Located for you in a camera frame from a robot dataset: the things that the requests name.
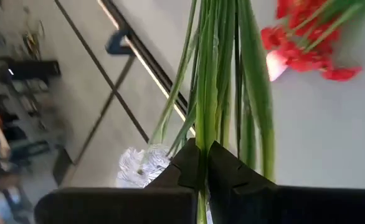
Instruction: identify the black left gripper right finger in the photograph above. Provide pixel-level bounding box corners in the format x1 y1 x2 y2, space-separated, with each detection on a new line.
207 140 365 224

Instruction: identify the white blossom flower bunch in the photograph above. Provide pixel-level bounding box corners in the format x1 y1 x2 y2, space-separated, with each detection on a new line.
116 0 277 224

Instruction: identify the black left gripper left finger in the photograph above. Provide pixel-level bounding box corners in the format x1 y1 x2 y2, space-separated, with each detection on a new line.
34 138 202 224

